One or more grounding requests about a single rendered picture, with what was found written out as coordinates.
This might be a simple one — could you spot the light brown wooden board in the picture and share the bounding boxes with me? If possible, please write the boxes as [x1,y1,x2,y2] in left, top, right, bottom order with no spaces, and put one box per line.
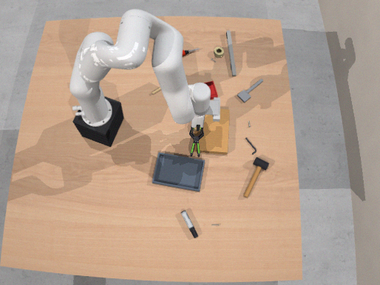
[199,109,230,155]

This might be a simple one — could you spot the beige cylindrical collar with hole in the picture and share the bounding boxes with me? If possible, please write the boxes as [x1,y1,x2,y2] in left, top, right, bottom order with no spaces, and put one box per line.
[214,47,224,58]

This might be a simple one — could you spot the white marker with black cap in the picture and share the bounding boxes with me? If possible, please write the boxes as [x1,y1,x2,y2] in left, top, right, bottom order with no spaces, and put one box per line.
[181,210,198,238]

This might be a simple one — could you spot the black-headed mallet with wooden handle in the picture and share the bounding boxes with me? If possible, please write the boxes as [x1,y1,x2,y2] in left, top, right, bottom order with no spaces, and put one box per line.
[243,157,269,198]

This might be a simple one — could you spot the red rectangular tray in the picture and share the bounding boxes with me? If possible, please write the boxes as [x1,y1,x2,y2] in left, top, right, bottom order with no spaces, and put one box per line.
[205,81,218,100]

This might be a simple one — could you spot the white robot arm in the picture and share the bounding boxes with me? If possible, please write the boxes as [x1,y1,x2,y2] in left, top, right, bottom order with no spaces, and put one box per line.
[69,9,220,127]

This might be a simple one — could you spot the red-handled screwdriver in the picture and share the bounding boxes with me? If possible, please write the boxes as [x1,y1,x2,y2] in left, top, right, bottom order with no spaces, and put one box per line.
[183,48,199,56]

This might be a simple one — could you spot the long grey metal bar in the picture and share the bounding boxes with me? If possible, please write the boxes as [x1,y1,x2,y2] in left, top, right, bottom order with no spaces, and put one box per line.
[226,30,237,76]

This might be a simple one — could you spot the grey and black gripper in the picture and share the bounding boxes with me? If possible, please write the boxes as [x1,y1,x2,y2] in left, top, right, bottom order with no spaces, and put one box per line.
[191,114,206,131]

